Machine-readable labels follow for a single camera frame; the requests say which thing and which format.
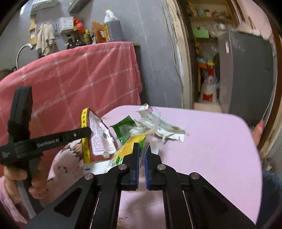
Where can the hanging beige towel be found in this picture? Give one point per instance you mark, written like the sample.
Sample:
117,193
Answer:
46,40

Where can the green snack wrapper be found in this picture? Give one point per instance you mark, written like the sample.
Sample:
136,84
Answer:
122,129

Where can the dark sauce bottle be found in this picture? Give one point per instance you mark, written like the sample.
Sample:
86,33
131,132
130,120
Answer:
78,41

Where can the red plaid cloth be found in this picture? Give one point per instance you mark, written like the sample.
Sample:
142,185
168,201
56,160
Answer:
100,76

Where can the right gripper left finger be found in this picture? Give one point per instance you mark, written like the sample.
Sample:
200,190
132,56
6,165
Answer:
130,181

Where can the green box on shelf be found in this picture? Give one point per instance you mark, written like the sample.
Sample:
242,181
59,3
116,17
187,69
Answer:
201,34

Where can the blue-lined trash bin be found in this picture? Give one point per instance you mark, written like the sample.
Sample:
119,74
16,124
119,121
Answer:
271,197

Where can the grey washing machine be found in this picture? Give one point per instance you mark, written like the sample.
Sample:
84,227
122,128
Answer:
246,75

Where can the large dark vinegar jug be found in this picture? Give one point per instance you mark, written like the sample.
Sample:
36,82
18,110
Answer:
112,28

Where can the pink bottle on floor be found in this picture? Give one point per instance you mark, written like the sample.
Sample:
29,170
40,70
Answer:
257,132

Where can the yellow clear plastic wrapper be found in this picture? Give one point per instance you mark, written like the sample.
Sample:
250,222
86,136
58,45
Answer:
139,135

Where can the red yellow snack package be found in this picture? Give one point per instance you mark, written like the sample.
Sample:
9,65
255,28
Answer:
100,145

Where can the left hand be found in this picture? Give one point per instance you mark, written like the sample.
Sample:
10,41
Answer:
38,186

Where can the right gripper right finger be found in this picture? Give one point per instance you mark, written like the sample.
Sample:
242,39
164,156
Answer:
152,176

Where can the pink table cloth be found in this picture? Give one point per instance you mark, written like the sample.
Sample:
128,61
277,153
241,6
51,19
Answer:
217,146

